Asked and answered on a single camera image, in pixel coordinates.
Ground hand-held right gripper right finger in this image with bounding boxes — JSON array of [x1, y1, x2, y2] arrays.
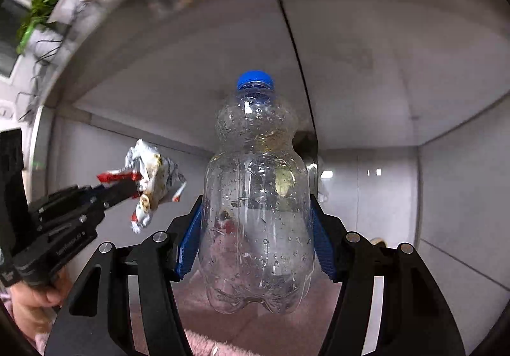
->
[[309, 194, 467, 356]]

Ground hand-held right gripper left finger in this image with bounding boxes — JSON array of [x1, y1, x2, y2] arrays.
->
[[44, 194, 205, 356]]

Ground black cables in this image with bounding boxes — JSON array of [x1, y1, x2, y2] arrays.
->
[[18, 31, 68, 122]]

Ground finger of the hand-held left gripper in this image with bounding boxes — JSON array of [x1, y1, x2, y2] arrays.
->
[[29, 180, 141, 222], [37, 196, 125, 246]]

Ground white glossy cabinet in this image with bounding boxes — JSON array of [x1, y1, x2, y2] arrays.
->
[[32, 0, 510, 341]]

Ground pink fleece clothing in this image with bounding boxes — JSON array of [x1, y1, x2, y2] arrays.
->
[[129, 236, 347, 356]]

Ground clear plastic bottle blue cap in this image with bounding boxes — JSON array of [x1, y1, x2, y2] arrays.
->
[[197, 70, 318, 315]]

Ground green potted plant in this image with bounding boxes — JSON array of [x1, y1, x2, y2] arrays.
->
[[15, 0, 85, 56]]

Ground white plant pot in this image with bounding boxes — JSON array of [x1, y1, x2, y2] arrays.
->
[[33, 0, 82, 59]]

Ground metal rimmed waste bin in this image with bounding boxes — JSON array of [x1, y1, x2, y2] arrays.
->
[[295, 130, 332, 206]]

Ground person's left forearm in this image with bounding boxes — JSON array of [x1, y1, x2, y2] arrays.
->
[[0, 292, 52, 356]]

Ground white red wrapper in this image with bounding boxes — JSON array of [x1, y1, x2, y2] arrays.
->
[[98, 138, 188, 236]]

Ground white crumpled tissue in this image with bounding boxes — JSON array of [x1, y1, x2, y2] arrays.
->
[[317, 168, 332, 204]]

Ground person's left hand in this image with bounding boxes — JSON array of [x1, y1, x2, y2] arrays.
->
[[8, 266, 73, 319]]

